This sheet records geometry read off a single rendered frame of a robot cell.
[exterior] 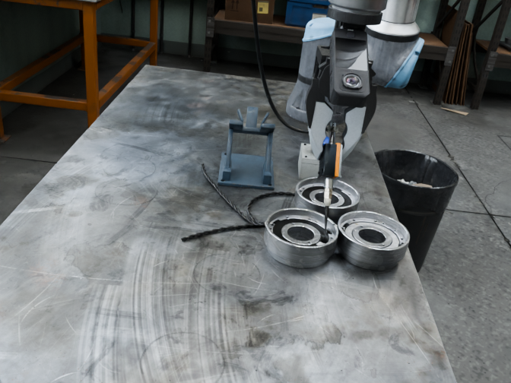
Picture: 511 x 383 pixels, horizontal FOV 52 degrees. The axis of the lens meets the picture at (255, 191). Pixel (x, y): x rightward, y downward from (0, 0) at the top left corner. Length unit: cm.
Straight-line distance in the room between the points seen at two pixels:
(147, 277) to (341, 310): 25
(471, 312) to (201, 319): 162
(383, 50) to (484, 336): 121
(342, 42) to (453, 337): 147
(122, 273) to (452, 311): 159
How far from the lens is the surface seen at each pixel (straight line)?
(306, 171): 98
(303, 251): 72
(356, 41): 72
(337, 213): 83
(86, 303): 67
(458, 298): 221
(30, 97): 295
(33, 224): 83
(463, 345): 201
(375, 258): 76
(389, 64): 121
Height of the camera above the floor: 124
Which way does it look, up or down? 28 degrees down
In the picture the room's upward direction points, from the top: 7 degrees clockwise
